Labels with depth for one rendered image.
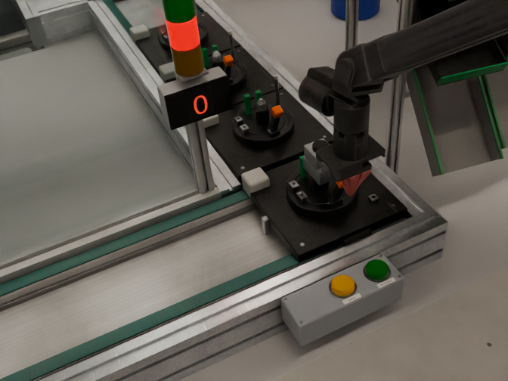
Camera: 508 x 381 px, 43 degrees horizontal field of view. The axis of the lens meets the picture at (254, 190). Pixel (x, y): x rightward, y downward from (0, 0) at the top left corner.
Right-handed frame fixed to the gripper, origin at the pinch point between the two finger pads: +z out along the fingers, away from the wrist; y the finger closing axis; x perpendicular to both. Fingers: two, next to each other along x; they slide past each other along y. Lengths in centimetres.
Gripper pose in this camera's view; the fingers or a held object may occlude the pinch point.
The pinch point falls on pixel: (349, 190)
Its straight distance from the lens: 115.5
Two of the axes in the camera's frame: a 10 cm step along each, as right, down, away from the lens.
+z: 0.8, 7.4, 6.7
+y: -8.9, 3.5, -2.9
